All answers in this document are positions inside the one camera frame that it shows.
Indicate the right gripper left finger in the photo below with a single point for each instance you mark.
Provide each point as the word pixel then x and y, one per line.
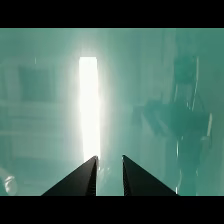
pixel 81 181

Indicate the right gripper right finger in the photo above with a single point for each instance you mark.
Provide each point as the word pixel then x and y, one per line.
pixel 140 181

